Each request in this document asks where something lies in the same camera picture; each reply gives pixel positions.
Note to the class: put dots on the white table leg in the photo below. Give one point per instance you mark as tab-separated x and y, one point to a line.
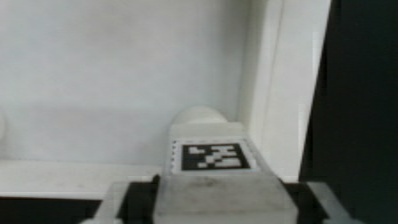
218	187

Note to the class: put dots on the white square table top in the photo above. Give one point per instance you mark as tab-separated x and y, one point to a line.
110	62

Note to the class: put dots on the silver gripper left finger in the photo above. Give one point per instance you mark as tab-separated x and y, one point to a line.
126	206

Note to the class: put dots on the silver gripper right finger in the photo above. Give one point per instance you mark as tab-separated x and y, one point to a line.
320	207

